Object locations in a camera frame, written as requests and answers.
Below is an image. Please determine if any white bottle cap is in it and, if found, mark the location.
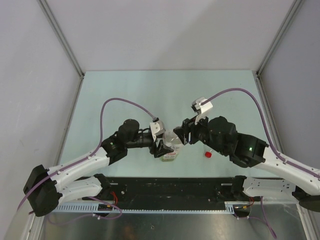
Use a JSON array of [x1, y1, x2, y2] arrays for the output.
[[171, 132, 180, 141]]

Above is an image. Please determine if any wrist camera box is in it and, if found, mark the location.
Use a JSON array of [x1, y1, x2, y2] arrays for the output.
[[149, 119, 166, 142], [191, 96, 213, 125]]

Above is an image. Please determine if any red bottle cap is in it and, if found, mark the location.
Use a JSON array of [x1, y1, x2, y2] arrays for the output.
[[204, 151, 212, 158]]

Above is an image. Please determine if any left aluminium frame post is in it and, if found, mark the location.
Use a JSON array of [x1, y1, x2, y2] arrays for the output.
[[36, 0, 85, 77]]

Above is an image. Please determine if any clear bottle red label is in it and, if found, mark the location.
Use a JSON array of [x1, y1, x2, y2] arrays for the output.
[[204, 149, 214, 159]]

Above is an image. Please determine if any right aluminium frame post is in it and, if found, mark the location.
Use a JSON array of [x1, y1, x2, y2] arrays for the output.
[[255, 0, 305, 77]]

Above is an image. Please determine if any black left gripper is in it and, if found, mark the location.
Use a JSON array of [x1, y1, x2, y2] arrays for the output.
[[125, 132, 173, 158]]

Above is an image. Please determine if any white slotted cable duct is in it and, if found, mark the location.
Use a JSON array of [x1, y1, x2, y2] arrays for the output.
[[52, 201, 253, 214]]

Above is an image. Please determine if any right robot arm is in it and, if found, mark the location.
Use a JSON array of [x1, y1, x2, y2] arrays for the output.
[[173, 116, 320, 212]]

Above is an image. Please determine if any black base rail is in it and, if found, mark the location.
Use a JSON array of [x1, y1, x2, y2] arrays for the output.
[[96, 175, 261, 210]]

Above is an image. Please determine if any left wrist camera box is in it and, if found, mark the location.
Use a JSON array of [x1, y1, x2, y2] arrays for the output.
[[149, 119, 166, 142]]

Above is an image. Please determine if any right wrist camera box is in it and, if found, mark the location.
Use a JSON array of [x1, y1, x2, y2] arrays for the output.
[[191, 96, 213, 125]]

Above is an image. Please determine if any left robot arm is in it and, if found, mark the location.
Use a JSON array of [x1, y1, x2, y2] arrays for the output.
[[23, 119, 171, 217]]

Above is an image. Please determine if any fruit tea bottle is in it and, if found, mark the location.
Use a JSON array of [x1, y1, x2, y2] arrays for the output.
[[160, 130, 184, 162]]

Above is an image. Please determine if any aluminium frame post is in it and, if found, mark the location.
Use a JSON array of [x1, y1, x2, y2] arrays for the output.
[[36, 0, 85, 77], [255, 0, 305, 77]]

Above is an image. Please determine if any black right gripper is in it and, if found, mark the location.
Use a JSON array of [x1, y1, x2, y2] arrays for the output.
[[173, 110, 228, 156]]

